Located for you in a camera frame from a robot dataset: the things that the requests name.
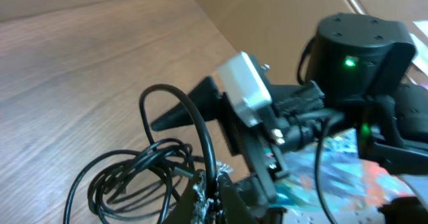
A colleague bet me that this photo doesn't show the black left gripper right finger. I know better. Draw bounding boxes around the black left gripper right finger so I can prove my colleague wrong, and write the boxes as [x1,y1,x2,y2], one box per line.
[217,173,268,224]

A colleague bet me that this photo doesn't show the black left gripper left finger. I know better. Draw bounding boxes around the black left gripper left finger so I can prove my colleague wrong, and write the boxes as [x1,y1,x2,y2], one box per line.
[165,170,209,224]

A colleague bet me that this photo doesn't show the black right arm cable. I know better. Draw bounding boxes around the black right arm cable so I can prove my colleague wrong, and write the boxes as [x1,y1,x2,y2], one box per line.
[296,36,345,224]

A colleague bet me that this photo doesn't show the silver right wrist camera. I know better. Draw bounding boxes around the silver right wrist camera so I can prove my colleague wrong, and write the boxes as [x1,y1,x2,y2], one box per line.
[217,51,272,127]

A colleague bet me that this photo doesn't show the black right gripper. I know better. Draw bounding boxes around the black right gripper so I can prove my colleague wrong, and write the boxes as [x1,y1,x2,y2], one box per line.
[150,55,327,205]

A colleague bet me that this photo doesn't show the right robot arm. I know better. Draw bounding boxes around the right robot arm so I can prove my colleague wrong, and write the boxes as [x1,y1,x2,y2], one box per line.
[166,13,427,223]

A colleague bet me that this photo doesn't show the black usb cable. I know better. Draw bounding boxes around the black usb cable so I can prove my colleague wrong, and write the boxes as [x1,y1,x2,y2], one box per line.
[62,84,218,224]

